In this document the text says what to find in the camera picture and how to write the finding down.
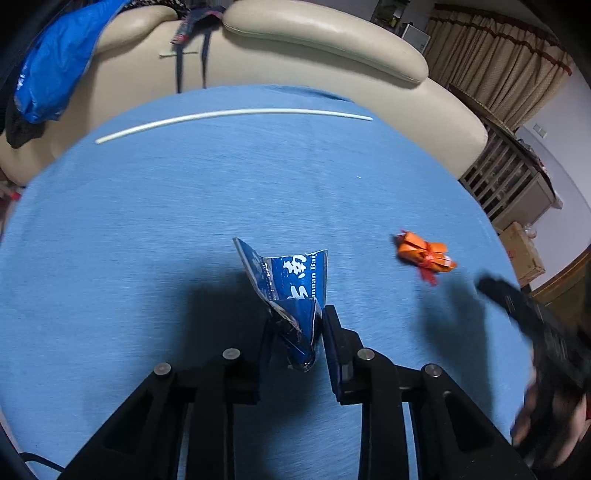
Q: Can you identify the cardboard box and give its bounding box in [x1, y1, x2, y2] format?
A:
[499, 222, 546, 288]

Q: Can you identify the blue snack wrapper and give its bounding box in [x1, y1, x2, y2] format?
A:
[232, 237, 329, 372]

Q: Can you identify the black cable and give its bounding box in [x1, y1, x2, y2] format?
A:
[18, 451, 64, 474]

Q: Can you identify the person's right hand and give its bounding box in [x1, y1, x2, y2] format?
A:
[512, 382, 591, 469]

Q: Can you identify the thin white stick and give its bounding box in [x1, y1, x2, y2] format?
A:
[95, 108, 374, 145]

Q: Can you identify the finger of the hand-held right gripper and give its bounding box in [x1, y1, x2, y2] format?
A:
[477, 275, 536, 333]

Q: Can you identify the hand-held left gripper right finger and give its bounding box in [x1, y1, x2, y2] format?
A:
[322, 305, 539, 480]

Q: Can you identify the patterned dark garment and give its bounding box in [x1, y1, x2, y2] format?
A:
[172, 4, 227, 93]

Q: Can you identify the orange snack wrapper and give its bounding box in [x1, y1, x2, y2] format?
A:
[392, 229, 458, 287]

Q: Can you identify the brown curtain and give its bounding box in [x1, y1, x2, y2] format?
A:
[425, 4, 573, 134]

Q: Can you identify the wooden crib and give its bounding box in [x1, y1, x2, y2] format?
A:
[459, 115, 564, 232]

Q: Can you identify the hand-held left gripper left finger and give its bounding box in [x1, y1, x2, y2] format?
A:
[58, 318, 273, 480]

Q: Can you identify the cream leather sofa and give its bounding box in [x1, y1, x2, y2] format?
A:
[0, 0, 489, 185]

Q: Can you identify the blue jacket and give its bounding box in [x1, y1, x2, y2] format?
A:
[13, 0, 130, 124]

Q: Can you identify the white air conditioner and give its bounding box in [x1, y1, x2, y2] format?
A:
[402, 23, 431, 55]

